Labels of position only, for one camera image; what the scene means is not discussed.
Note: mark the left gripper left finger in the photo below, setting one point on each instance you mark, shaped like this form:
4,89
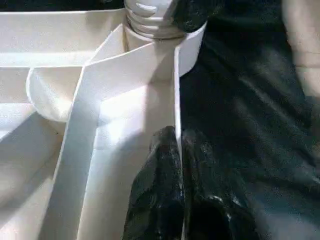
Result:
157,190

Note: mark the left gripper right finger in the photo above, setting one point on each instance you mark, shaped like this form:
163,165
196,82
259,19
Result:
212,205

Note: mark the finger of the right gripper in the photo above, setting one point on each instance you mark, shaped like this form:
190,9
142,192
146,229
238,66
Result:
190,15

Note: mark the white plastic table leg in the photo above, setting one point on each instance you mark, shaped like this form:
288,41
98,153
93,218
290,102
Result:
150,20

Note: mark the white plastic table top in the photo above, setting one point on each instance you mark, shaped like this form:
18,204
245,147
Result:
87,112

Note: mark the black mat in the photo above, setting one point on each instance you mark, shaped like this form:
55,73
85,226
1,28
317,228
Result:
250,112

